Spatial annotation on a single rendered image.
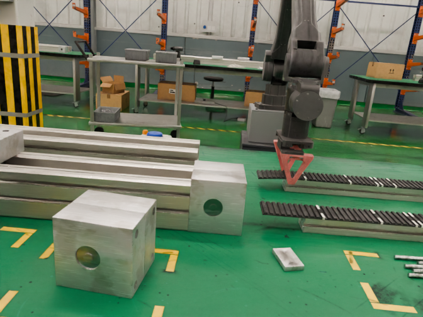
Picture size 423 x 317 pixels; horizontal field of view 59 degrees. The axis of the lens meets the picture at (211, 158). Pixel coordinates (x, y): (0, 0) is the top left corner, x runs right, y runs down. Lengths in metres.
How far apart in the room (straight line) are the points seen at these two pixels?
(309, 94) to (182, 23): 7.70
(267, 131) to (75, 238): 0.88
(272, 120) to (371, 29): 7.61
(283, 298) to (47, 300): 0.29
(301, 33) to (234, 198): 0.39
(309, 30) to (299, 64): 0.09
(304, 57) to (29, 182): 0.56
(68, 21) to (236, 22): 3.61
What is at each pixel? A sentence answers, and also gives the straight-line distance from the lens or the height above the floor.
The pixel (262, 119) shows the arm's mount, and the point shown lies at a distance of 1.23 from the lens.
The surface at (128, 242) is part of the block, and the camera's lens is 0.45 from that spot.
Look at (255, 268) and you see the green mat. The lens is 0.56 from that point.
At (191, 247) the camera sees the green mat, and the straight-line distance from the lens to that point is 0.59.
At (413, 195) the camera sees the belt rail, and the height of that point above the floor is 0.79.
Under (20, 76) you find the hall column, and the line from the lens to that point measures 3.87.
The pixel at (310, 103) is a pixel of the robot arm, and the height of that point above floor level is 0.99.
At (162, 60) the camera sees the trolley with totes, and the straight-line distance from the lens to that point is 3.69.
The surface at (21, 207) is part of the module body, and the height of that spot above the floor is 0.80.
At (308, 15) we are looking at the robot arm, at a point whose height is 1.16.
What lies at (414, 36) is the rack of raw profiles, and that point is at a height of 1.52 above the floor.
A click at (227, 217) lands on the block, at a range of 0.62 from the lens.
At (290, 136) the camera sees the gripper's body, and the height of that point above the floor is 0.91.
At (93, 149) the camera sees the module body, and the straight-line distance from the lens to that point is 0.82.
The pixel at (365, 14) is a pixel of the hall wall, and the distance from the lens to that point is 8.73.
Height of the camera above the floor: 1.08
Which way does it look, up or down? 17 degrees down
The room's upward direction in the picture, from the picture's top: 5 degrees clockwise
